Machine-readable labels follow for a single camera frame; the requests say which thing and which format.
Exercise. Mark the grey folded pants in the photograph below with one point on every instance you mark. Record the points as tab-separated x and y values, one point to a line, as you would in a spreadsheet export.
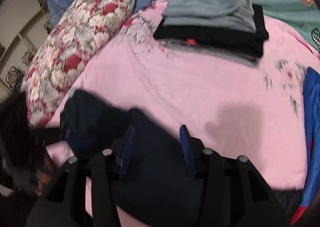
229	14

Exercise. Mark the blue and red pants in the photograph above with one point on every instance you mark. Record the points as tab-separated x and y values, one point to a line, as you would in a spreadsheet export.
311	124

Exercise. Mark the black folded pants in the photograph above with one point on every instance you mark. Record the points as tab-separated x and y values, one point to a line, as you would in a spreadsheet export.
247	43

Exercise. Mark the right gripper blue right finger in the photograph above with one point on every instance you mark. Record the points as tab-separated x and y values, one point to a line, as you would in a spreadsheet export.
187	149

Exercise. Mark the navy bear sweatpants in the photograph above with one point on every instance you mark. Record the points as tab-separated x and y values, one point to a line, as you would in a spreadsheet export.
157	188

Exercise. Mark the floral red rolled quilt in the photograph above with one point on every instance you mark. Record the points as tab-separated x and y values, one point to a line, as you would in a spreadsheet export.
84	28

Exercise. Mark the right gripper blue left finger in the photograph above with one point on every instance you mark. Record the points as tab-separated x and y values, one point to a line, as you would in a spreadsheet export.
126	151

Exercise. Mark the framed wall picture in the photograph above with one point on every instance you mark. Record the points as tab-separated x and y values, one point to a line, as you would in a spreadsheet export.
14	78

